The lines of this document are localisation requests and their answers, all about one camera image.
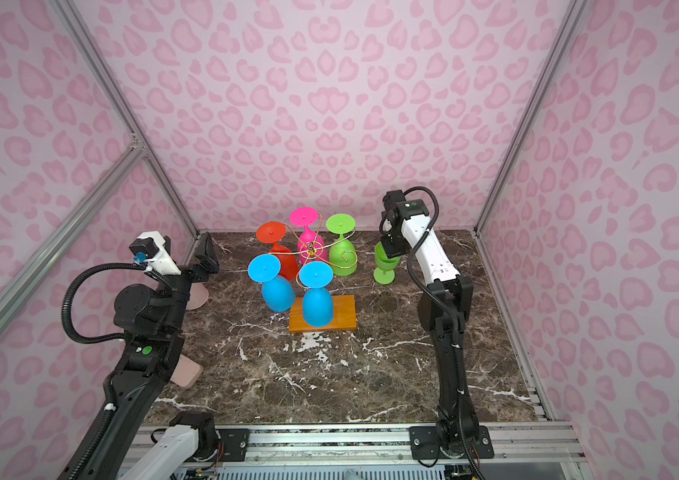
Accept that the blue wine glass left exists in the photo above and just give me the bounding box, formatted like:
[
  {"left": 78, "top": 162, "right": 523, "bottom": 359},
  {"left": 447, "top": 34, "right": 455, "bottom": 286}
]
[{"left": 247, "top": 254, "right": 296, "bottom": 313}]

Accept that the pink pen holder cup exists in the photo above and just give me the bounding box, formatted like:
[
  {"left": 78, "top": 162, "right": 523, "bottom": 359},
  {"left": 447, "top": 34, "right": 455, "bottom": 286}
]
[{"left": 186, "top": 283, "right": 209, "bottom": 311}]

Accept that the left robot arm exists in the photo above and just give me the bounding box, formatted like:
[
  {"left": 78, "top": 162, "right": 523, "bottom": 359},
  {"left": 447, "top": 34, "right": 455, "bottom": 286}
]
[{"left": 60, "top": 232, "right": 220, "bottom": 479}]

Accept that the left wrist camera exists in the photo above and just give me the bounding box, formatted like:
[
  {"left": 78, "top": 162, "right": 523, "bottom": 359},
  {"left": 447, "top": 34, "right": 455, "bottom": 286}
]
[{"left": 129, "top": 231, "right": 181, "bottom": 276}]

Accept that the green wine glass front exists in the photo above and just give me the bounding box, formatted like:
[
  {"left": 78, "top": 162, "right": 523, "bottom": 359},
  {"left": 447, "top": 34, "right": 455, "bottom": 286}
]
[{"left": 373, "top": 242, "right": 401, "bottom": 285}]

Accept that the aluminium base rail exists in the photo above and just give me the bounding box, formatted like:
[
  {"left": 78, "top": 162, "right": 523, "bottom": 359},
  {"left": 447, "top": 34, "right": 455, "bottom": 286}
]
[{"left": 65, "top": 421, "right": 593, "bottom": 480}]

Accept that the blue wine glass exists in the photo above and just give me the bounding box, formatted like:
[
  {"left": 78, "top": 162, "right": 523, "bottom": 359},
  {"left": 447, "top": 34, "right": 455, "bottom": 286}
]
[
  {"left": 298, "top": 261, "right": 334, "bottom": 328},
  {"left": 247, "top": 254, "right": 296, "bottom": 313}
]

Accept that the red wine glass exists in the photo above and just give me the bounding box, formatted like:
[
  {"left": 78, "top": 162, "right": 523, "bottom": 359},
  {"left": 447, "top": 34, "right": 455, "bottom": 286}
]
[{"left": 256, "top": 221, "right": 299, "bottom": 281}]

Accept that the green wine glass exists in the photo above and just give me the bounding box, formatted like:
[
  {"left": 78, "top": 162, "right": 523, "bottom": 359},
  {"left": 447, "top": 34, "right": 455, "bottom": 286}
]
[
  {"left": 373, "top": 242, "right": 401, "bottom": 285},
  {"left": 326, "top": 213, "right": 359, "bottom": 277}
]

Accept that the diagonal aluminium frame bar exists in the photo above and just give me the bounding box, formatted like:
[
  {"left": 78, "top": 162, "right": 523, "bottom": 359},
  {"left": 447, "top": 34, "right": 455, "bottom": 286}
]
[{"left": 0, "top": 145, "right": 144, "bottom": 336}]

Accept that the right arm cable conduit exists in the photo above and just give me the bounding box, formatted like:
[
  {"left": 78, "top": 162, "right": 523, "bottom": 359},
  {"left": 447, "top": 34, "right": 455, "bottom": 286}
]
[{"left": 377, "top": 185, "right": 485, "bottom": 480}]

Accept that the blue wine glass front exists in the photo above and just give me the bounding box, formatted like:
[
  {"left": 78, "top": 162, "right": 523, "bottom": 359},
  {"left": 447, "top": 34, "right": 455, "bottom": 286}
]
[{"left": 298, "top": 261, "right": 334, "bottom": 328}]

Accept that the wooden rack base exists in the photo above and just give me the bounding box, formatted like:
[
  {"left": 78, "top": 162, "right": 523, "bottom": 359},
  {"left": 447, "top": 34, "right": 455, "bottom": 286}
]
[{"left": 288, "top": 295, "right": 357, "bottom": 334}]

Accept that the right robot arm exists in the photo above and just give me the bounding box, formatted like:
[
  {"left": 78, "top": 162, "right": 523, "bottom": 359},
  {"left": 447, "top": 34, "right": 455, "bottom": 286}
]
[{"left": 379, "top": 190, "right": 481, "bottom": 459}]

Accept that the magenta wine glass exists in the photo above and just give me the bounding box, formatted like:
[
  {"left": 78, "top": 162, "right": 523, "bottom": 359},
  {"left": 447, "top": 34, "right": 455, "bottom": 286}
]
[{"left": 289, "top": 207, "right": 328, "bottom": 264}]

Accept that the pink sponge block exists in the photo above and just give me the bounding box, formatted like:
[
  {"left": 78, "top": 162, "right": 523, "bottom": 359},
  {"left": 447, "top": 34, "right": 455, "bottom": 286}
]
[{"left": 170, "top": 355, "right": 203, "bottom": 389}]

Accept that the gold wire glass rack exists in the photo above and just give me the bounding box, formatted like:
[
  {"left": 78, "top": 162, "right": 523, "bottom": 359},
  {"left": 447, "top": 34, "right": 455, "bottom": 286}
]
[{"left": 287, "top": 214, "right": 359, "bottom": 291}]

